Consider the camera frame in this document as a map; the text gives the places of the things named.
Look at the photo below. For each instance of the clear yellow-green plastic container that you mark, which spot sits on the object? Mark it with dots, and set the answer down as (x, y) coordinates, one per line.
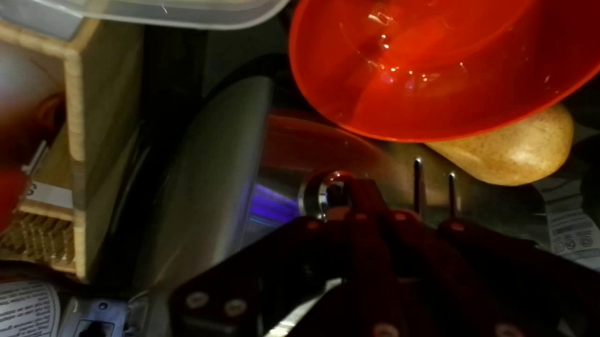
(156, 11)

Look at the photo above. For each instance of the brown potato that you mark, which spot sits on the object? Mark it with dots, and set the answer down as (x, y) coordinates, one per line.
(518, 151)

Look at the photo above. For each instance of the bamboo organizer box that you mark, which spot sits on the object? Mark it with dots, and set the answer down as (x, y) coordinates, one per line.
(100, 106)

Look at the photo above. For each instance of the red bowl with blue outside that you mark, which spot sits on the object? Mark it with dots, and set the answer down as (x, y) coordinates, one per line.
(451, 69)

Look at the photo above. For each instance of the chrome toaster knob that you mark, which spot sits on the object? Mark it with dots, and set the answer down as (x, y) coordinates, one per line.
(321, 188)

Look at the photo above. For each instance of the stainless steel toaster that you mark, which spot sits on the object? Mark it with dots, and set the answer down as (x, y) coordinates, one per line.
(207, 188)

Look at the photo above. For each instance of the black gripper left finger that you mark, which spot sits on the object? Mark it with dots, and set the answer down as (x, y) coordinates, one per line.
(269, 282)

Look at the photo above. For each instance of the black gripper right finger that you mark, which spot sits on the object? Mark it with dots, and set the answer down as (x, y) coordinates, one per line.
(488, 282)

